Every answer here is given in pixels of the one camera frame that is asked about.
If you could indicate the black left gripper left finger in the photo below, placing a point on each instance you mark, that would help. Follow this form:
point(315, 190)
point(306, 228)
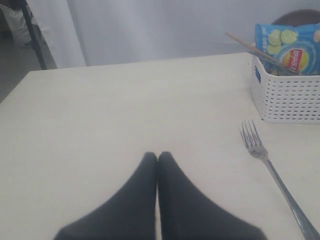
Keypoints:
point(128, 215)

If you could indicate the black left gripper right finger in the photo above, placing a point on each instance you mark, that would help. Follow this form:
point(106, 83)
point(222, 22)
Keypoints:
point(187, 214)

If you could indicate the silver metal fork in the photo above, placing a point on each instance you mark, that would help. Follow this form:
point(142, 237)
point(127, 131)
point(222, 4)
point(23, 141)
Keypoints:
point(253, 143)

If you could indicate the white plastic perforated basket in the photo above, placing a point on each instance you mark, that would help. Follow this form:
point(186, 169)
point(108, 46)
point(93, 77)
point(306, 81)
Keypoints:
point(285, 99)

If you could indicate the brown wooden chopstick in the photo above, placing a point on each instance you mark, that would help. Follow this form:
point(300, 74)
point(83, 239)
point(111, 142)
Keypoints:
point(248, 46)
point(269, 59)

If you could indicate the blue Lays chips bag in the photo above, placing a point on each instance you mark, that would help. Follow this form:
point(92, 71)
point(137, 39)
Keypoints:
point(297, 48)

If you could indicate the dark brown round plate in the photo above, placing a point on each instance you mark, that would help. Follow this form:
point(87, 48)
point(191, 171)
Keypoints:
point(298, 18)

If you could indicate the black metal stand leg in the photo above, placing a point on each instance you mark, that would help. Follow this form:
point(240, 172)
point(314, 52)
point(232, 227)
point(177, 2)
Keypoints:
point(34, 42)

